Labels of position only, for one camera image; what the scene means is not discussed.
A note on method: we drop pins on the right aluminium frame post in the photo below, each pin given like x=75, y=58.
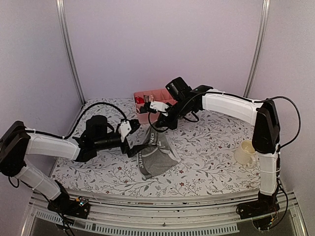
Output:
x=258, y=46

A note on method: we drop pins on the left aluminium frame post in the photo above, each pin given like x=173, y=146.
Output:
x=68, y=48

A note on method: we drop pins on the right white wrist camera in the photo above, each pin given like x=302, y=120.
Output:
x=157, y=106

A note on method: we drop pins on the grey boxer briefs lettered band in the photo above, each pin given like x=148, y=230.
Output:
x=159, y=158

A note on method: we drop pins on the grey underwear cream waistband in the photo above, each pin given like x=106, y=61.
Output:
x=148, y=98

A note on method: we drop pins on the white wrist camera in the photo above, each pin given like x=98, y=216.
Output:
x=127, y=127
x=157, y=106

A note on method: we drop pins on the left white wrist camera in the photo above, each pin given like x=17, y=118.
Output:
x=127, y=127

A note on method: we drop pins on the pink divided organizer box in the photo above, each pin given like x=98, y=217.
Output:
x=161, y=95

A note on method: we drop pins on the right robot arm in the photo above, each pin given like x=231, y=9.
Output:
x=261, y=114

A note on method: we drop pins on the aluminium frame post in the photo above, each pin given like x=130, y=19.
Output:
x=68, y=48
x=258, y=46

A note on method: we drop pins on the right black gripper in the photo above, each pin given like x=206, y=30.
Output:
x=165, y=122

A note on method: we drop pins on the cream ceramic mug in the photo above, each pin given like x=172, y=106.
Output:
x=245, y=154

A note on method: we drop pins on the red rolled cloth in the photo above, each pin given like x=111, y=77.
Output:
x=139, y=100

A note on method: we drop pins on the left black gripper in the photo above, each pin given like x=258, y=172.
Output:
x=125, y=149

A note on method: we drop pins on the dark rolled cloth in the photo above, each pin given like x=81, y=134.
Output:
x=142, y=110

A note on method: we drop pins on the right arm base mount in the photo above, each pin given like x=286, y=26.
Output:
x=265, y=204

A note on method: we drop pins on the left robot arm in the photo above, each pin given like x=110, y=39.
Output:
x=18, y=142

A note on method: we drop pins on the floral table cloth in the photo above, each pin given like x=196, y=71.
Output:
x=206, y=164

